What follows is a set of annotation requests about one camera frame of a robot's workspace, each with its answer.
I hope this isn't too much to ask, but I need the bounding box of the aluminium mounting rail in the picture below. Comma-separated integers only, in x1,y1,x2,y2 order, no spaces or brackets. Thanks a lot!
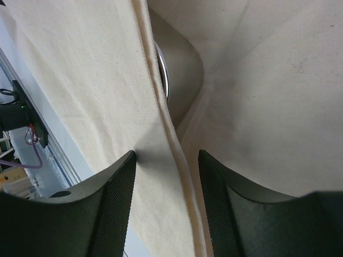
1,51,81,197

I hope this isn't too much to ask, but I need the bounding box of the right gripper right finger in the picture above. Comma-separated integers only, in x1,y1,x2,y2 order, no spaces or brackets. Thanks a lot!
198,150,342,256

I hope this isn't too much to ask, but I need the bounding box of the stainless steel tray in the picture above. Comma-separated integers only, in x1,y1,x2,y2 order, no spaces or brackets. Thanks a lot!
149,9,204,127

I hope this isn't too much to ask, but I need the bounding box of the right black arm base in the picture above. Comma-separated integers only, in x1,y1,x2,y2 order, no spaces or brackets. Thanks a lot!
1,80,48,148

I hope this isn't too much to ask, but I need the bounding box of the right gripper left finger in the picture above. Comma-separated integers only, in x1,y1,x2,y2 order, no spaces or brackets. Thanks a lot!
1,150,136,256

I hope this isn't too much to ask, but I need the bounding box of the beige cloth mat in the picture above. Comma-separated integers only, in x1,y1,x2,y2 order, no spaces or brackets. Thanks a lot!
1,1,342,256

